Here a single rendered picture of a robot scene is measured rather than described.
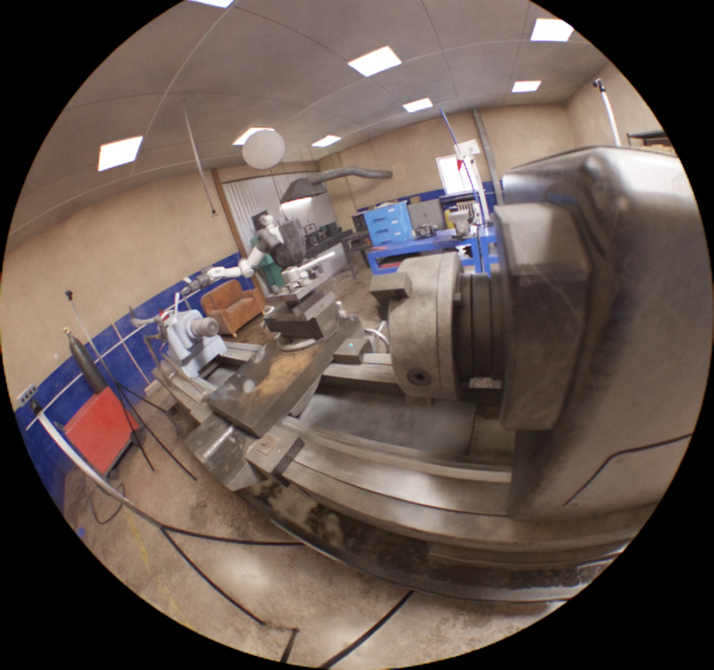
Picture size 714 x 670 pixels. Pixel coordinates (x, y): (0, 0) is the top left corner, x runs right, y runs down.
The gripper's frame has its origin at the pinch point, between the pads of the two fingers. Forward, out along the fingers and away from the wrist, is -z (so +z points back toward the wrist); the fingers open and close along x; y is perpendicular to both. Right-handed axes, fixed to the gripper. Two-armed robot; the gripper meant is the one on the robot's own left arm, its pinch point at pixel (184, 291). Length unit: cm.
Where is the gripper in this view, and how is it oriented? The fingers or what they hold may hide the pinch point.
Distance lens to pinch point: 162.7
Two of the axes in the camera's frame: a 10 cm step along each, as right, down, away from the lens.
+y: -2.1, -8.7, -4.5
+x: -8.7, -0.4, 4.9
